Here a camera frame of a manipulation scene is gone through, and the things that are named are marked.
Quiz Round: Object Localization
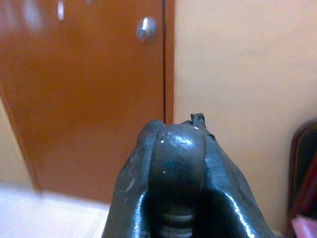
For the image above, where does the silver round door knob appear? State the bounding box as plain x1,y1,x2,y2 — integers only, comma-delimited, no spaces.
136,16,158,44

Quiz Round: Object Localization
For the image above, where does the pink object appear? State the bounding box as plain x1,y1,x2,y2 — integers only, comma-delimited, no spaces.
291,215,317,238

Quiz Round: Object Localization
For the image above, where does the brown wooden door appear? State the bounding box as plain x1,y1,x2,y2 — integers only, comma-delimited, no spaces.
0,0,166,198

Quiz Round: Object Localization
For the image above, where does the black ribbed broom handle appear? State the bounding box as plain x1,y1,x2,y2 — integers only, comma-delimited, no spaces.
148,123,208,238

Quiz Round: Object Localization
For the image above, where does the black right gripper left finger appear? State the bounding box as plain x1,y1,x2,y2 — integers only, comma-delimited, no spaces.
105,119,164,238

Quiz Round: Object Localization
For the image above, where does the brown wooden door frame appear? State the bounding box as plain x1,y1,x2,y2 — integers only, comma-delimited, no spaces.
163,0,177,125

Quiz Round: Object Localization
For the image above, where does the dark wooden furniture piece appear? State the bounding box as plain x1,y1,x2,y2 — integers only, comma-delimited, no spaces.
286,119,317,238

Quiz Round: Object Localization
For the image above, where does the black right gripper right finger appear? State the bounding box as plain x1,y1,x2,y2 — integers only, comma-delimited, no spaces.
182,113,281,238

